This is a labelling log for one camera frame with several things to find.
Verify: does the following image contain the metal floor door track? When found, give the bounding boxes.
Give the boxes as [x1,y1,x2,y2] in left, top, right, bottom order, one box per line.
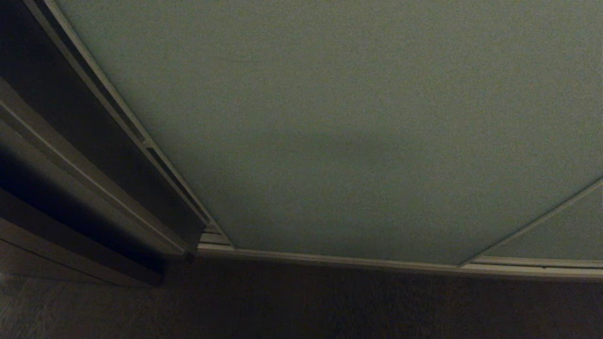
[197,225,603,282]

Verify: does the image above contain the dark wooden wardrobe frame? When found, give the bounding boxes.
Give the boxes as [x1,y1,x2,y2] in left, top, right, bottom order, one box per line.
[0,0,208,287]

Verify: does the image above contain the frosted glass sliding wardrobe door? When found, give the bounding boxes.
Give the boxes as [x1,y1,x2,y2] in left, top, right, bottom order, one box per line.
[24,0,603,266]
[471,178,603,269]

